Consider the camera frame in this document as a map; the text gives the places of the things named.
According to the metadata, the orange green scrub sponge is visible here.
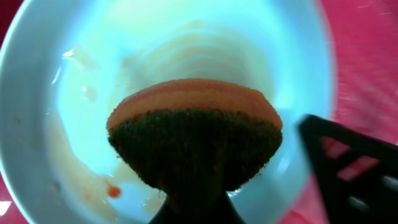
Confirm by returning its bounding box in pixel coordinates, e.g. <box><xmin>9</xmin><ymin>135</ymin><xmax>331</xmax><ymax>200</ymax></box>
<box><xmin>106</xmin><ymin>78</ymin><xmax>283</xmax><ymax>197</ymax></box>

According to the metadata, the red plastic tray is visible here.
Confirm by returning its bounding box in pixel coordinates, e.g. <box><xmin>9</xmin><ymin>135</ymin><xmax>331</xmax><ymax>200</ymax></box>
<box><xmin>0</xmin><ymin>0</ymin><xmax>398</xmax><ymax>224</ymax></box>

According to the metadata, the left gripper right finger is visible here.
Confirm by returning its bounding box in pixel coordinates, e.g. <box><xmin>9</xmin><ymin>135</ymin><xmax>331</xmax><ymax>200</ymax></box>
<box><xmin>214</xmin><ymin>192</ymin><xmax>244</xmax><ymax>224</ymax></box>

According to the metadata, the white plate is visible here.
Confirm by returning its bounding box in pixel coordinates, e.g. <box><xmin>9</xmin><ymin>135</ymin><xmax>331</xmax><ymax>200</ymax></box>
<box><xmin>1</xmin><ymin>1</ymin><xmax>335</xmax><ymax>223</ymax></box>

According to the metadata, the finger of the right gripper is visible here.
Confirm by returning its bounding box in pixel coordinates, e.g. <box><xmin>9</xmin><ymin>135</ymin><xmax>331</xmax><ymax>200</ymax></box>
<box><xmin>298</xmin><ymin>115</ymin><xmax>397</xmax><ymax>224</ymax></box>

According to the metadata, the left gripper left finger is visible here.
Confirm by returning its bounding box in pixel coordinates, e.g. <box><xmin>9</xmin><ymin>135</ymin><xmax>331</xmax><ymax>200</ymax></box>
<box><xmin>149</xmin><ymin>199</ymin><xmax>185</xmax><ymax>224</ymax></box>

